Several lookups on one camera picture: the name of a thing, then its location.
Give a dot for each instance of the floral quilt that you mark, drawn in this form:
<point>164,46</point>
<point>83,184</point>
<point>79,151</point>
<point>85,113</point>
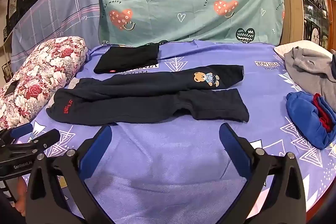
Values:
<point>34,77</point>

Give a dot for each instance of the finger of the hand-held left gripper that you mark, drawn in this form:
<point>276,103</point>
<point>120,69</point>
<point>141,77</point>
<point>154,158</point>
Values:
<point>22,130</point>
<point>46,138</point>

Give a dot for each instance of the white pillow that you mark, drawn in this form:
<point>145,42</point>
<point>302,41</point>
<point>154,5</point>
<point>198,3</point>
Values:
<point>296,47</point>

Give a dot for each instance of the blue and red garment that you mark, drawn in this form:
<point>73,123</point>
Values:
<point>307,119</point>

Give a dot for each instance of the black folded pants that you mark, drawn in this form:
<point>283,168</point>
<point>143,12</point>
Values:
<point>126,58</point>

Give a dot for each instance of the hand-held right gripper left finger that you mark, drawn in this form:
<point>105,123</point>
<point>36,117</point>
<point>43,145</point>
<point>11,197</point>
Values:
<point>97,146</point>

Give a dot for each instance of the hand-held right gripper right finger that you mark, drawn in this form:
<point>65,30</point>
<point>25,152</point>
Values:
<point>233,146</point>

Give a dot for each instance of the blue-grey plaid sheet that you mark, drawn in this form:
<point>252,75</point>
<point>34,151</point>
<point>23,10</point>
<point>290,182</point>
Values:
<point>55,16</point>

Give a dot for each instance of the black flat object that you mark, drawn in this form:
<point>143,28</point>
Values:
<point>11,87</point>

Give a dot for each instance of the purple printed bed sheet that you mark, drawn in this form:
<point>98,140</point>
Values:
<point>168,150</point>

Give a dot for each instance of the person's left hand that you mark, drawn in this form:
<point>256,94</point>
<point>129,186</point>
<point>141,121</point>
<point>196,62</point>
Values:
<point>21,195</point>

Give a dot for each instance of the wooden bed frame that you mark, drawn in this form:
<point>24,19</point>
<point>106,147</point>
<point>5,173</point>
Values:
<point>321,200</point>

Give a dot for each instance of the navy pants with bear print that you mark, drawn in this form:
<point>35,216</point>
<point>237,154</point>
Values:
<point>147,98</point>

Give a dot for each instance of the grey garment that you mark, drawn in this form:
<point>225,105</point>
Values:
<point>309,69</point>

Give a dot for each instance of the dark cloth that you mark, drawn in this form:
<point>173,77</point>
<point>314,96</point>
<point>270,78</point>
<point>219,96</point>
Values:
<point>334,66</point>

